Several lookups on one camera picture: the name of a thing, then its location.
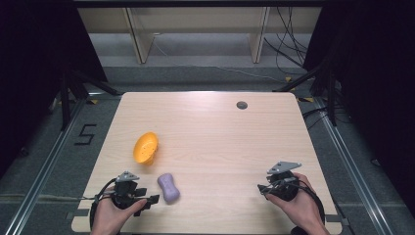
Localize orange perforated soap dish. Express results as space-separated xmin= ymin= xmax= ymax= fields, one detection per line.
xmin=132 ymin=130 xmax=161 ymax=166

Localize black floor cables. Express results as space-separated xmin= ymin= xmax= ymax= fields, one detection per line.
xmin=300 ymin=105 xmax=331 ymax=130

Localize person's left hand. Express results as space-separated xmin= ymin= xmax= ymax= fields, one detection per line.
xmin=90 ymin=195 xmax=148 ymax=235

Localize person's right hand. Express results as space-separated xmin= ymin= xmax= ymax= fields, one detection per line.
xmin=265 ymin=171 xmax=330 ymax=228

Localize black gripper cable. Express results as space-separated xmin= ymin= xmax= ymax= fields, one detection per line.
xmin=89 ymin=177 xmax=117 ymax=231
xmin=288 ymin=177 xmax=327 ymax=235

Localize bundle of black cables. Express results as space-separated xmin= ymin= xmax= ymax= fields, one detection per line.
xmin=262 ymin=7 xmax=311 ymax=76

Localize black curtain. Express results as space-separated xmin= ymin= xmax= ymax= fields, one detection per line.
xmin=302 ymin=0 xmax=415 ymax=210
xmin=0 ymin=0 xmax=109 ymax=179

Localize purple soap bar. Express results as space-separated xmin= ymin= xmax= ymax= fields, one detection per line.
xmin=157 ymin=172 xmax=181 ymax=205

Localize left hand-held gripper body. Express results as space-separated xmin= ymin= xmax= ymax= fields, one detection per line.
xmin=111 ymin=170 xmax=142 ymax=211

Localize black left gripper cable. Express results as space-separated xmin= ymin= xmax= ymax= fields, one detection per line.
xmin=89 ymin=177 xmax=117 ymax=231

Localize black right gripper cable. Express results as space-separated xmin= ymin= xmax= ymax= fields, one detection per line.
xmin=288 ymin=177 xmax=327 ymax=235

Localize aluminium floor rail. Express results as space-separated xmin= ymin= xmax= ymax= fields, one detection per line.
xmin=312 ymin=97 xmax=390 ymax=235
xmin=3 ymin=97 xmax=86 ymax=235

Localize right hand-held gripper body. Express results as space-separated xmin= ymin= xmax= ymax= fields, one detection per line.
xmin=264 ymin=161 xmax=302 ymax=202

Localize black metal stand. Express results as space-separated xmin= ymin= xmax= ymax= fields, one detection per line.
xmin=273 ymin=61 xmax=339 ymax=127
xmin=58 ymin=69 xmax=122 ymax=132

